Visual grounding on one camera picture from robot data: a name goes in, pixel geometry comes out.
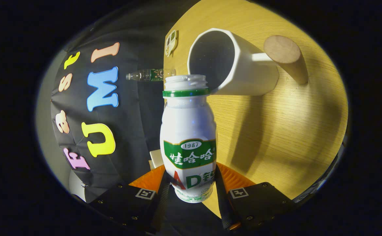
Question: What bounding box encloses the white toaster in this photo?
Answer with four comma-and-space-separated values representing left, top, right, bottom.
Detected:
149, 149, 164, 169

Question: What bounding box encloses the clear plastic water bottle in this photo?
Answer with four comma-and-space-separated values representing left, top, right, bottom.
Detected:
126, 68, 177, 82

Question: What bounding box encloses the black backdrop cloth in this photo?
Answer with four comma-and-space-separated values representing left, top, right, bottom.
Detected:
48, 0, 204, 210

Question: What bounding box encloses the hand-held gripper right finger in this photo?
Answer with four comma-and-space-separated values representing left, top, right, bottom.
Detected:
215, 162, 296, 231

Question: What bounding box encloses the white cup with wooden handle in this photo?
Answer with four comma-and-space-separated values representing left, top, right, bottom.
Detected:
187, 28, 309, 96

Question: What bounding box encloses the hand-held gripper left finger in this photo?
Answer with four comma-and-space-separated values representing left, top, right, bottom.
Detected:
88, 164, 171, 234

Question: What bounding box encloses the white juice bottle green label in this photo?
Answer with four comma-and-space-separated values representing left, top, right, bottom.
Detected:
160, 74, 218, 204

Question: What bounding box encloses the wooden table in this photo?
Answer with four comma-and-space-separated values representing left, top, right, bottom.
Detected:
163, 0, 349, 218

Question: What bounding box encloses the white compartment tray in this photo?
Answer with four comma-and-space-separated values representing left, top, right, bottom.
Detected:
165, 29, 179, 57

